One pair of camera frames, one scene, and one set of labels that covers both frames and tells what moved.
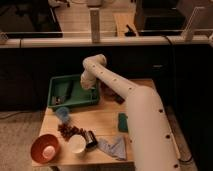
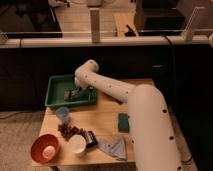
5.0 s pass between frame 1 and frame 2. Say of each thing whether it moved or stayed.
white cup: stayed
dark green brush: moved
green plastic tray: stayed
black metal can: stayed
